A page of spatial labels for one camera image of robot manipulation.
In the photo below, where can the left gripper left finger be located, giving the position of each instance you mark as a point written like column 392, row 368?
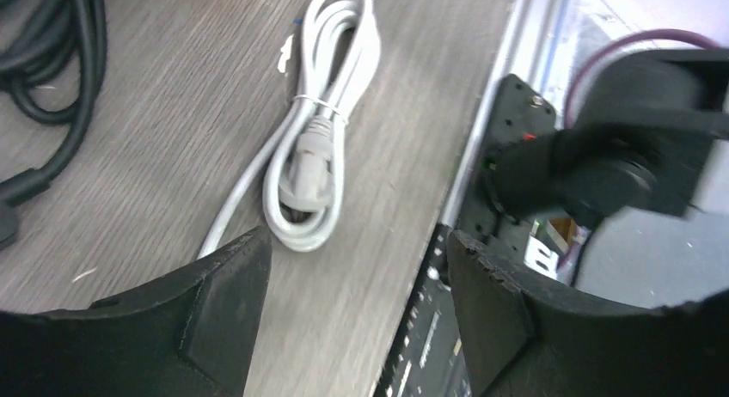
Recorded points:
column 190, row 332

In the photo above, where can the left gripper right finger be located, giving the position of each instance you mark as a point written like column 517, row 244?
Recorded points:
column 527, row 335

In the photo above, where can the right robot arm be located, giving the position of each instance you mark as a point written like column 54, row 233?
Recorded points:
column 642, row 140

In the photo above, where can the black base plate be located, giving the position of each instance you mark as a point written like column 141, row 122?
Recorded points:
column 426, row 355

